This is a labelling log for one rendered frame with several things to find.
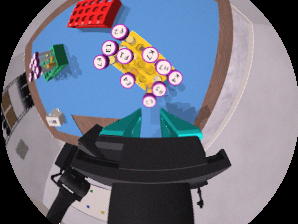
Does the red rack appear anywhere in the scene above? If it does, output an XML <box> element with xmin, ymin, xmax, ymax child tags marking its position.
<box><xmin>67</xmin><ymin>0</ymin><xmax>122</xmax><ymax>29</ymax></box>

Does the blue bench mat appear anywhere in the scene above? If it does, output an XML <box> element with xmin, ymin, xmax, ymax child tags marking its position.
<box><xmin>32</xmin><ymin>0</ymin><xmax>219</xmax><ymax>137</ymax></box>

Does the green tube rack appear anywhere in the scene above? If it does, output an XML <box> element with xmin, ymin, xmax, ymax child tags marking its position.
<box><xmin>43</xmin><ymin>44</ymin><xmax>69</xmax><ymax>82</ymax></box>

